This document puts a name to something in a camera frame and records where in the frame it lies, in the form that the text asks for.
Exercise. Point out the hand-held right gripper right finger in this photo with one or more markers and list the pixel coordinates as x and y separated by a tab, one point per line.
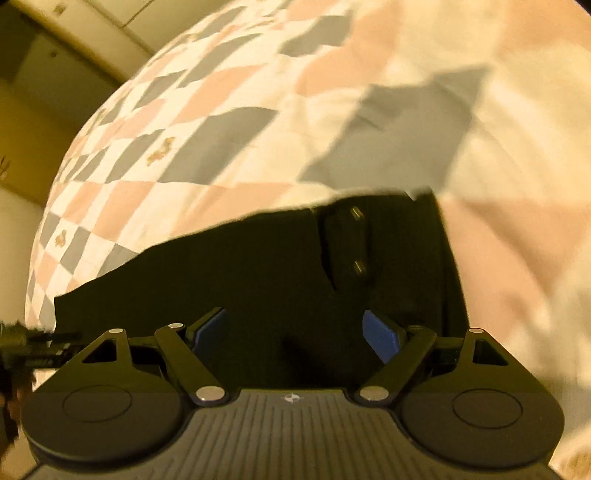
381	336

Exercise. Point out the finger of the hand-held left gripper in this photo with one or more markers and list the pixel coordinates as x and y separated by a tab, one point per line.
32	344

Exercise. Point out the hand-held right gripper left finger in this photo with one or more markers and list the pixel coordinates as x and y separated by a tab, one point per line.
211	332

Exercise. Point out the black pants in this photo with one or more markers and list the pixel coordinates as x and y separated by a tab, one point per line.
258	295

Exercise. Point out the checkered quilt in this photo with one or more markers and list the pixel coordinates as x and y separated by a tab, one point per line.
286	110

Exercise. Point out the wooden wardrobe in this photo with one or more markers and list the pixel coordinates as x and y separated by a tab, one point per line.
41	41

